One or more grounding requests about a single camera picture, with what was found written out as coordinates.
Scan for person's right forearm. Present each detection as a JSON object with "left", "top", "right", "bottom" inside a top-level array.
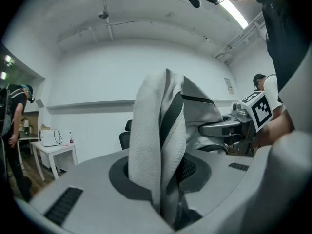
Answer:
[{"left": 252, "top": 110, "right": 294, "bottom": 153}]

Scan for white microwave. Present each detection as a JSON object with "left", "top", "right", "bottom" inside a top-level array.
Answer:
[{"left": 39, "top": 128, "right": 60, "bottom": 147}]

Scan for white table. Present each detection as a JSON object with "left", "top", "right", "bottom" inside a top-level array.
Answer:
[{"left": 30, "top": 140, "right": 78, "bottom": 181}]

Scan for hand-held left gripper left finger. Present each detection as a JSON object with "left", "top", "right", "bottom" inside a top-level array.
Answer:
[{"left": 14, "top": 149, "right": 175, "bottom": 234}]

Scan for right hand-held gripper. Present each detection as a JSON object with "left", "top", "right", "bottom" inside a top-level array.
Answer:
[{"left": 198, "top": 90, "right": 274, "bottom": 143}]

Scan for wall notice sheet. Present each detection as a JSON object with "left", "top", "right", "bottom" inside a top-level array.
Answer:
[{"left": 223, "top": 77, "right": 234, "bottom": 95}]

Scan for black coiled cable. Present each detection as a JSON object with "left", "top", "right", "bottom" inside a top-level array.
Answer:
[{"left": 53, "top": 129, "right": 63, "bottom": 146}]

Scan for white ceiling cable tray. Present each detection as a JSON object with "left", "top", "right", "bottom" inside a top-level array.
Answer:
[{"left": 214, "top": 11, "right": 266, "bottom": 64}]

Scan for ceiling light strip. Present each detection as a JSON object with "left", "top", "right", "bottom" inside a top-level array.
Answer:
[{"left": 218, "top": 0, "right": 249, "bottom": 30}]

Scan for grey printed garment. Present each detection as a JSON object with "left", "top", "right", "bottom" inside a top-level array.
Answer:
[{"left": 128, "top": 68, "right": 224, "bottom": 230}]

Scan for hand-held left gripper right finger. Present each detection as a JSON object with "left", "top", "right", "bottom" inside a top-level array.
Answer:
[{"left": 180, "top": 150, "right": 254, "bottom": 218}]

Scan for person's black clothing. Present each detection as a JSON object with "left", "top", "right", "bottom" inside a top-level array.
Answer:
[{"left": 254, "top": 0, "right": 312, "bottom": 92}]

